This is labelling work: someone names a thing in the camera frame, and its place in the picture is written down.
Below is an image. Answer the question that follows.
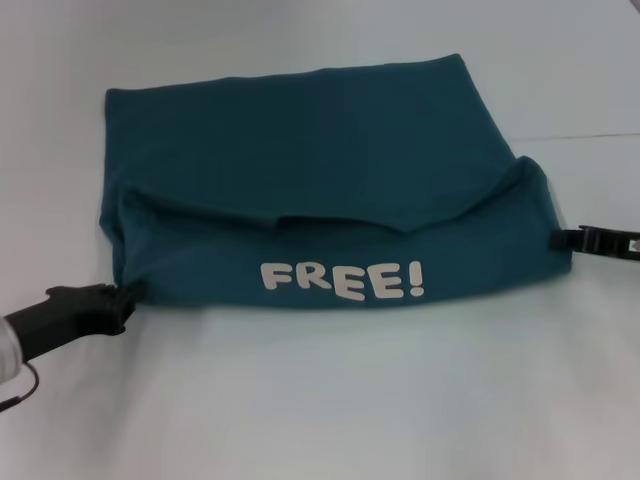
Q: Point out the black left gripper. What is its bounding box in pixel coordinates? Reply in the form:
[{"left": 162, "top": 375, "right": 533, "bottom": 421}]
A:
[{"left": 2, "top": 282, "right": 150, "bottom": 362}]

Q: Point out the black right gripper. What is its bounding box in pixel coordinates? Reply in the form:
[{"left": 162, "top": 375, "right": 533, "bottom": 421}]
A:
[{"left": 551, "top": 224, "right": 640, "bottom": 262}]

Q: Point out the teal blue shirt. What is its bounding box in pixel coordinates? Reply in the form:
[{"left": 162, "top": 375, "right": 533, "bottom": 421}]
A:
[{"left": 98, "top": 52, "right": 575, "bottom": 310}]

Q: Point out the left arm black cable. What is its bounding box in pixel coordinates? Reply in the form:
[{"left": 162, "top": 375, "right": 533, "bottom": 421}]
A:
[{"left": 0, "top": 363, "right": 41, "bottom": 412}]

